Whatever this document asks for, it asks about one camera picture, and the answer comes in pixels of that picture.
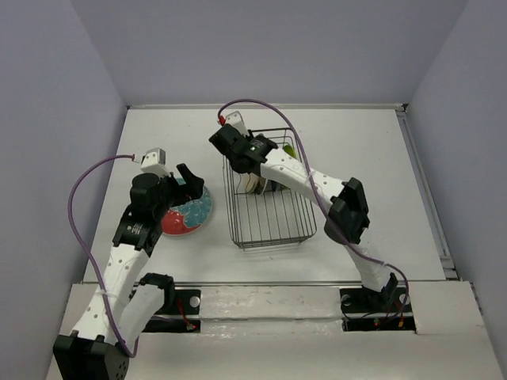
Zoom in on lime green plate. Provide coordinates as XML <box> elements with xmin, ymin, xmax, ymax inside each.
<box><xmin>282</xmin><ymin>144</ymin><xmax>297</xmax><ymax>158</ymax></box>

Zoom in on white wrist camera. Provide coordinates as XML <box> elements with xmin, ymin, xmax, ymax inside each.
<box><xmin>220</xmin><ymin>111</ymin><xmax>248</xmax><ymax>135</ymax></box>
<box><xmin>140</xmin><ymin>148</ymin><xmax>170</xmax><ymax>178</ymax></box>

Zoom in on purple cable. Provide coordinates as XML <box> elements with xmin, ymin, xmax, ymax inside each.
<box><xmin>215</xmin><ymin>97</ymin><xmax>411</xmax><ymax>320</ymax></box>
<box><xmin>68</xmin><ymin>153</ymin><xmax>140</xmax><ymax>359</ymax></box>

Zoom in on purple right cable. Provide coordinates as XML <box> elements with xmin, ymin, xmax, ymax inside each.
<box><xmin>215</xmin><ymin>97</ymin><xmax>411</xmax><ymax>320</ymax></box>

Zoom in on beige plate black spot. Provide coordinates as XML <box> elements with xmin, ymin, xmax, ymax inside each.
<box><xmin>245</xmin><ymin>173</ymin><xmax>265</xmax><ymax>195</ymax></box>

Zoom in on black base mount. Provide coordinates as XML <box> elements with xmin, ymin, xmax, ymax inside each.
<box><xmin>340</xmin><ymin>287</ymin><xmax>416</xmax><ymax>333</ymax></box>
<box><xmin>143</xmin><ymin>288</ymin><xmax>201</xmax><ymax>333</ymax></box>

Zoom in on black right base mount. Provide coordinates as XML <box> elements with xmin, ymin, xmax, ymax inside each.
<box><xmin>340</xmin><ymin>287</ymin><xmax>416</xmax><ymax>333</ymax></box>

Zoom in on dark blue leaf dish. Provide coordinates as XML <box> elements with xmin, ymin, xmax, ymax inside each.
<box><xmin>268</xmin><ymin>180</ymin><xmax>280</xmax><ymax>192</ymax></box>

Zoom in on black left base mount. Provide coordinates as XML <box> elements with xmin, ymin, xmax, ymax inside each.
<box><xmin>143</xmin><ymin>288</ymin><xmax>201</xmax><ymax>333</ymax></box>

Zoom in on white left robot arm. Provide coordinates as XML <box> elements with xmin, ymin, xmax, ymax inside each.
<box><xmin>53</xmin><ymin>173</ymin><xmax>190</xmax><ymax>379</ymax></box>

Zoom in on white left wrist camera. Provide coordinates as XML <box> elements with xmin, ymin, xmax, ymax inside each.
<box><xmin>140</xmin><ymin>148</ymin><xmax>170</xmax><ymax>178</ymax></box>

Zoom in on grey wire dish rack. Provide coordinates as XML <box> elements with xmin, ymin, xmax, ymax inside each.
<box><xmin>221</xmin><ymin>127</ymin><xmax>318</xmax><ymax>250</ymax></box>

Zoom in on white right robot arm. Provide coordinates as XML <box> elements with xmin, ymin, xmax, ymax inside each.
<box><xmin>209</xmin><ymin>123</ymin><xmax>398</xmax><ymax>310</ymax></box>

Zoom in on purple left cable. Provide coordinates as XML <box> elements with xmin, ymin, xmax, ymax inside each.
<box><xmin>68</xmin><ymin>153</ymin><xmax>140</xmax><ymax>359</ymax></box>

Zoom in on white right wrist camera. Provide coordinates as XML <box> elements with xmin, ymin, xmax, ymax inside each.
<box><xmin>220</xmin><ymin>111</ymin><xmax>248</xmax><ymax>135</ymax></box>

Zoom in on red and teal plate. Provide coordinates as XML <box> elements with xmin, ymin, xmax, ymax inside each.
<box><xmin>162</xmin><ymin>185</ymin><xmax>213</xmax><ymax>237</ymax></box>

